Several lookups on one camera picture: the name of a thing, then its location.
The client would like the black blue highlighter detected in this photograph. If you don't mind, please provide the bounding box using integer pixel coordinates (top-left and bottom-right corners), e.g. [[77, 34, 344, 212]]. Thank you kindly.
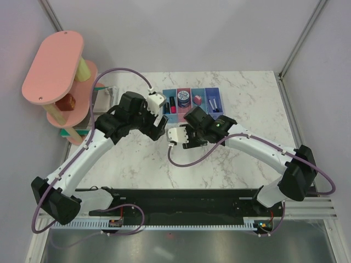
[[163, 102, 170, 115]]

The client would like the light blue drawer bin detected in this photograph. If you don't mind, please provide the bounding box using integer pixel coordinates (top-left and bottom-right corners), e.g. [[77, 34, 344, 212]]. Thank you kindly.
[[162, 89, 178, 123]]

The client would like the black pink highlighter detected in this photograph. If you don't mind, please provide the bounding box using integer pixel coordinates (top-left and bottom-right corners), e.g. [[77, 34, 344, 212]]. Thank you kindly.
[[169, 96, 177, 114]]

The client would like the pink tiered wooden shelf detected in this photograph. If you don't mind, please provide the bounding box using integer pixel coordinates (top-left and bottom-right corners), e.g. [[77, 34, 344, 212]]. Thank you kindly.
[[22, 31, 98, 145]]

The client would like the purple drawer bin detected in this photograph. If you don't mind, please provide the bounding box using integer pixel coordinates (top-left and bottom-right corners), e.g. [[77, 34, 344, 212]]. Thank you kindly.
[[205, 88, 224, 119]]

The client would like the white black marker pen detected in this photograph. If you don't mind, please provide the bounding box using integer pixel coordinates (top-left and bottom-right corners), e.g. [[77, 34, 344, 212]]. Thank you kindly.
[[213, 98, 219, 112]]

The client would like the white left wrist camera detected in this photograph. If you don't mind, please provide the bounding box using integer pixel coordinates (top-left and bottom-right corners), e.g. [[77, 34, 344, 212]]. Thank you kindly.
[[146, 92, 167, 116]]

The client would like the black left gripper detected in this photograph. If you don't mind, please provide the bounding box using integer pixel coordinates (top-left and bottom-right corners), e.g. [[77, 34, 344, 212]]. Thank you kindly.
[[129, 99, 168, 141]]

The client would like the pink eraser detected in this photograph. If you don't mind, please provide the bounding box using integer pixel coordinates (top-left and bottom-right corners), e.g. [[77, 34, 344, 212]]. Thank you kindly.
[[193, 95, 202, 106]]

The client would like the pink drawer bin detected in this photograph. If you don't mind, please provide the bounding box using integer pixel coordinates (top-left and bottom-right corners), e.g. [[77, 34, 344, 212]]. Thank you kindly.
[[176, 88, 191, 123]]

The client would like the white blue marker pen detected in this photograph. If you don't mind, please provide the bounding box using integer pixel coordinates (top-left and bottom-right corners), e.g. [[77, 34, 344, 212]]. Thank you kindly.
[[208, 99, 217, 112]]

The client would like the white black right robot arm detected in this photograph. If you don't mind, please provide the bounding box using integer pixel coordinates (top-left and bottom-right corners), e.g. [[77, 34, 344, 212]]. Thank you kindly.
[[167, 107, 316, 216]]

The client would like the sky blue drawer bin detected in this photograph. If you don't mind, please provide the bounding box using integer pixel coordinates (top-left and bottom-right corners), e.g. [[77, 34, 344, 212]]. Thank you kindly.
[[191, 88, 207, 113]]

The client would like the brown block on shelf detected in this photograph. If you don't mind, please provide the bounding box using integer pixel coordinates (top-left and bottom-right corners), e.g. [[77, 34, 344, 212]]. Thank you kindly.
[[55, 93, 76, 111]]

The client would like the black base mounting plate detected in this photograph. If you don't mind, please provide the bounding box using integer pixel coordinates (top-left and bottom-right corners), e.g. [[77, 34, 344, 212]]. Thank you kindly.
[[89, 187, 282, 225]]

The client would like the white slotted cable duct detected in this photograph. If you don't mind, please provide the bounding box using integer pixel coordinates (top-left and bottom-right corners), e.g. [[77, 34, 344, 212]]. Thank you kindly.
[[51, 218, 267, 231]]

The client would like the blue round tape jar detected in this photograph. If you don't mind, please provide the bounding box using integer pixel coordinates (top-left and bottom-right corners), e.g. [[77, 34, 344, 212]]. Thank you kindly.
[[177, 90, 190, 108]]

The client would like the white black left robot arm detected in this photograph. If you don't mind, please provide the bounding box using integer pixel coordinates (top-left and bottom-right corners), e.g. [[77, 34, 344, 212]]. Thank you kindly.
[[31, 92, 168, 225]]

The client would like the stack of books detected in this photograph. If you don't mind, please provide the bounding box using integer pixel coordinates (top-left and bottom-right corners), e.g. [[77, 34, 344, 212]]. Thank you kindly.
[[73, 83, 119, 136]]

